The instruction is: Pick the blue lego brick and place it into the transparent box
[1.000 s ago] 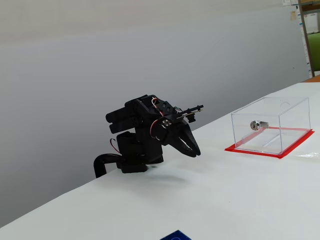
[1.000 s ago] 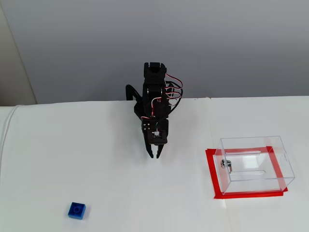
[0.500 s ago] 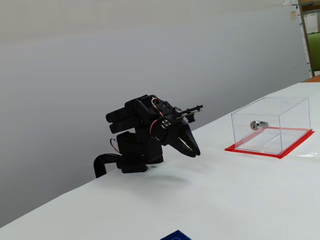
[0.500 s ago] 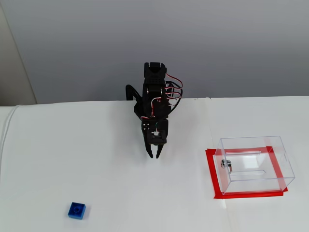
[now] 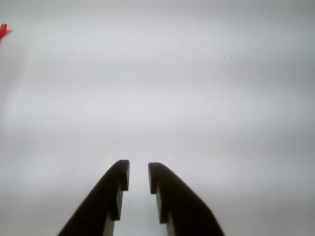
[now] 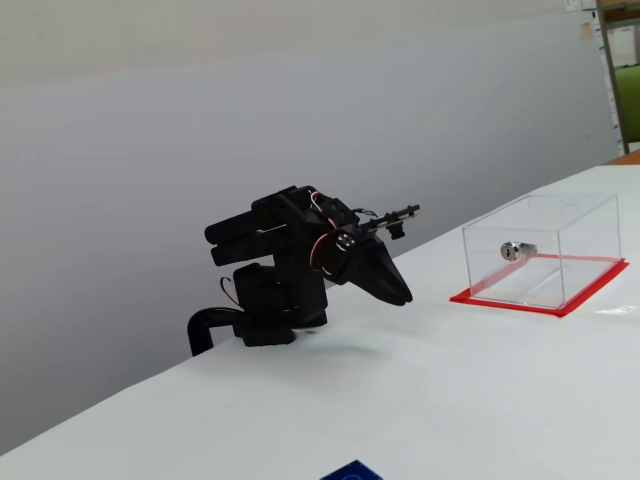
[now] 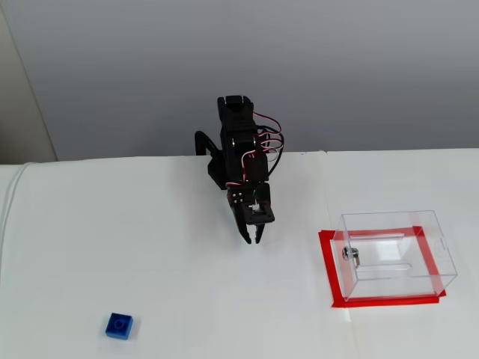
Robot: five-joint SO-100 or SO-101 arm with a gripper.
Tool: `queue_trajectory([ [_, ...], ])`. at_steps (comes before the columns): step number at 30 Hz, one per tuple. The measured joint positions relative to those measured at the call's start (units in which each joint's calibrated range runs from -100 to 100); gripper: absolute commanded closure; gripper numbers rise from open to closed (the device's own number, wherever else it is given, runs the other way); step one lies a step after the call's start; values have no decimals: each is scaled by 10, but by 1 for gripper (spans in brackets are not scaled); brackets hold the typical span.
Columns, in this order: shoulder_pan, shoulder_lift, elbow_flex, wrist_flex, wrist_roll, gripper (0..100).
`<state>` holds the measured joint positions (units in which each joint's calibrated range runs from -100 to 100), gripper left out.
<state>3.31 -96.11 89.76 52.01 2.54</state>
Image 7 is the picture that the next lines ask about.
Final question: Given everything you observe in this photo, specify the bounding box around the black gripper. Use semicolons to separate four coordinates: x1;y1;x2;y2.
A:
225;182;272;245

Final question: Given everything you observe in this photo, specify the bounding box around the blue lego brick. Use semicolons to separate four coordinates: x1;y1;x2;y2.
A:
101;312;135;341

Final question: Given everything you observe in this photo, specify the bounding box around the silver metal box lock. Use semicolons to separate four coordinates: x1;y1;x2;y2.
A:
341;247;362;269

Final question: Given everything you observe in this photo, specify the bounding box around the transparent plastic box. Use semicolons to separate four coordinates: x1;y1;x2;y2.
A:
334;209;459;302

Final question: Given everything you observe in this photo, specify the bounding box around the red tape strip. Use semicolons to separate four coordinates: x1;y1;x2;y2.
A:
412;227;448;299
317;230;346;308
319;227;424;241
330;295;440;309

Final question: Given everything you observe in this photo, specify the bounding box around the black table clamp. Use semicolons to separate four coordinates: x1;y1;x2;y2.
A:
194;129;219;157

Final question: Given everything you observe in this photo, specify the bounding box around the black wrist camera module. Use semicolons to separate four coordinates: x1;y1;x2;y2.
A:
240;201;277;227

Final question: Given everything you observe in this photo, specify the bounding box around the red white black servo cable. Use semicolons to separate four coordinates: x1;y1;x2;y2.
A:
251;111;282;135
225;148;260;188
257;130;286;155

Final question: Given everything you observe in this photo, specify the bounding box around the thin black cable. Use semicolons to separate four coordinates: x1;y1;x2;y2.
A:
261;147;284;177

